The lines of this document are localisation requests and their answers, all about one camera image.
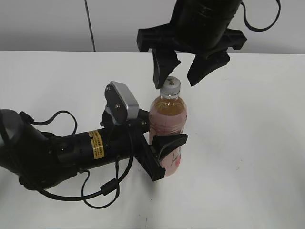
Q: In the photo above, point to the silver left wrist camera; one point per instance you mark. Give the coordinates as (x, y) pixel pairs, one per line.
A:
(121, 104)

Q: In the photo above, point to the white bottle cap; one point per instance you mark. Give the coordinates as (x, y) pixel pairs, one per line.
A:
(171, 88)

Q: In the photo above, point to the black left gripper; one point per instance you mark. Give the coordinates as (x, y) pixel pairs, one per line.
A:
(122, 141)

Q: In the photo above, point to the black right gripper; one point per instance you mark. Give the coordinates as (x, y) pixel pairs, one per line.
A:
(164, 42)

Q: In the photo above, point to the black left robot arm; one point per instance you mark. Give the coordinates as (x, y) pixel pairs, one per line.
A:
(43, 160)

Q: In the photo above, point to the pink label oolong tea bottle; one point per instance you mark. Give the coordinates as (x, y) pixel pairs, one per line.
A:
(168, 117)

